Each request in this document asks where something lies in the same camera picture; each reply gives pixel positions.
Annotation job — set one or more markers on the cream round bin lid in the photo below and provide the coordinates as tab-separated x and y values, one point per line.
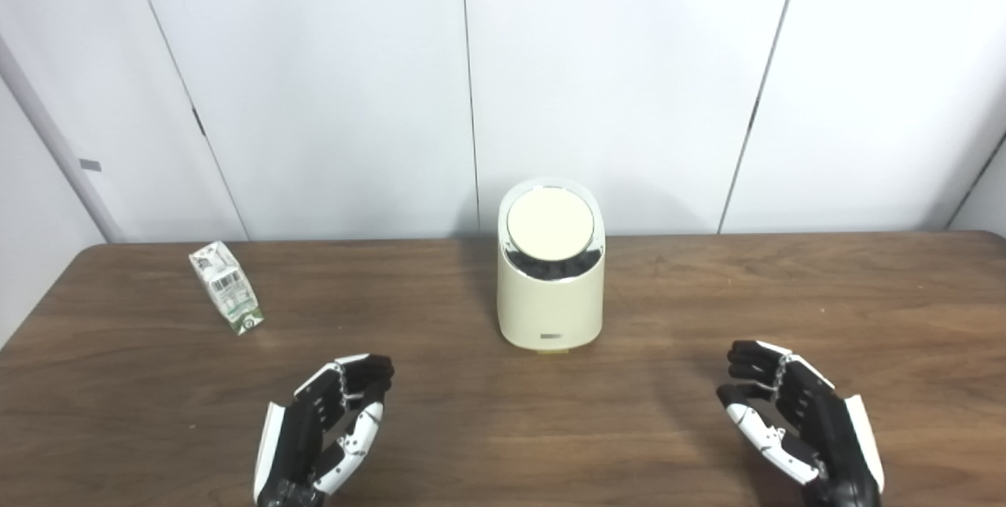
550	222

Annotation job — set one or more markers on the cream-colored bin body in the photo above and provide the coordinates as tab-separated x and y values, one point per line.
550	310

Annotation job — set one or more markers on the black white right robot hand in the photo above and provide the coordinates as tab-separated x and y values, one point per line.
825	428

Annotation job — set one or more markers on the white green milk carton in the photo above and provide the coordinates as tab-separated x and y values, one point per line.
225	285

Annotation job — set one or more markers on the black bin liner bag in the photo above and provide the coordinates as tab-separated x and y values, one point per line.
550	269

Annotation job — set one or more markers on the black panel hinge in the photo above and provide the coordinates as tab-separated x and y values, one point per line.
199	121

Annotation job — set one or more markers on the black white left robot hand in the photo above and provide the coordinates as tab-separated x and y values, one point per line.
302	428

